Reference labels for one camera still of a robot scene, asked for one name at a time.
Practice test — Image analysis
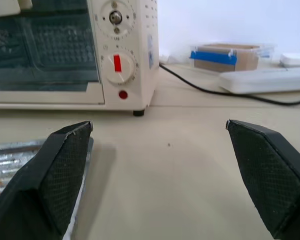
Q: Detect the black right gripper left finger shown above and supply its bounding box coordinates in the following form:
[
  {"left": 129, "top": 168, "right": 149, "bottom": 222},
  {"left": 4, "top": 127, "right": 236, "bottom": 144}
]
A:
[{"left": 0, "top": 120, "right": 94, "bottom": 240}]

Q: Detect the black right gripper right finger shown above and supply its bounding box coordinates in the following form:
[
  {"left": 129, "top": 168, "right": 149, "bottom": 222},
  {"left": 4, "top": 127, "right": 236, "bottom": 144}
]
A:
[{"left": 225, "top": 119, "right": 300, "bottom": 240}]

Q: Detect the foil-lined baking tray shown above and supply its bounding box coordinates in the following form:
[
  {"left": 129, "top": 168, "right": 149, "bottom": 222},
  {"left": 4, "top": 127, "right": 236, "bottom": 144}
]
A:
[{"left": 0, "top": 136, "right": 94, "bottom": 240}]

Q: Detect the white flat tray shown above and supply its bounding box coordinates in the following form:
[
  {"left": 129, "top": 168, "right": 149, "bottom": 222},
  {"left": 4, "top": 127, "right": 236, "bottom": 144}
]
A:
[{"left": 218, "top": 66, "right": 300, "bottom": 95}]

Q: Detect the small white box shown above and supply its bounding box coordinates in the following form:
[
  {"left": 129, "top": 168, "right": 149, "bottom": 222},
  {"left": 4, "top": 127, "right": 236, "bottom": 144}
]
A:
[{"left": 279, "top": 52, "right": 300, "bottom": 68}]

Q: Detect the clear box with blue tape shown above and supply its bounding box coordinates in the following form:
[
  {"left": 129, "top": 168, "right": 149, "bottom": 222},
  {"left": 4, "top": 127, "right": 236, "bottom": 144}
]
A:
[{"left": 189, "top": 43, "right": 277, "bottom": 73}]

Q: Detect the cream toaster oven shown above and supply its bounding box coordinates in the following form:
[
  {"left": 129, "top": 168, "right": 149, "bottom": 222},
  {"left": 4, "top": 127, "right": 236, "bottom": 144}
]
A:
[{"left": 0, "top": 0, "right": 160, "bottom": 117}]

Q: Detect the black power cable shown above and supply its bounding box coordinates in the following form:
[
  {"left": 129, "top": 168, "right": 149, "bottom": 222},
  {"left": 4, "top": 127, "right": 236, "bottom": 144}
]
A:
[{"left": 158, "top": 62, "right": 300, "bottom": 107}]

